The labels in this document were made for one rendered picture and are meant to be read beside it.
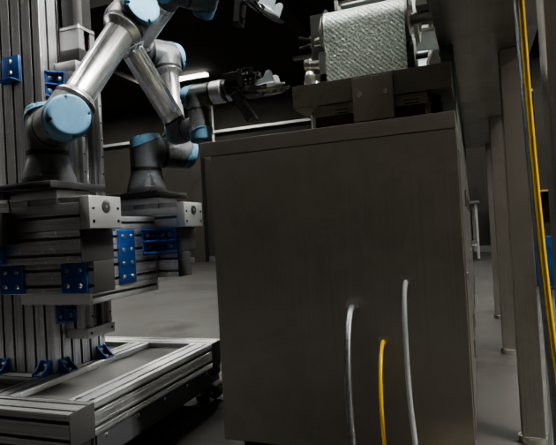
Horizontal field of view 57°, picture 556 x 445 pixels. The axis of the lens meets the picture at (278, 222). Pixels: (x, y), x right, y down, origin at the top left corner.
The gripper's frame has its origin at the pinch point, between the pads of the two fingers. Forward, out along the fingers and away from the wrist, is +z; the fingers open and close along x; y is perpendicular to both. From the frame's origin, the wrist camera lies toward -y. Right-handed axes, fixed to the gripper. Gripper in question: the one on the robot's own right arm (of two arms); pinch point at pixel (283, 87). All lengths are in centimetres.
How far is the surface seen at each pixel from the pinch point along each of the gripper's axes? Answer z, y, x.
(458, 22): 52, 5, -14
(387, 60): 32.3, 2.9, -0.3
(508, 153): 63, -25, 13
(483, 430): 51, -109, 21
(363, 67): 25.1, 2.0, -0.3
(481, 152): 75, 91, 957
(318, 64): 9.3, 7.8, 7.9
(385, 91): 34.2, -11.5, -22.2
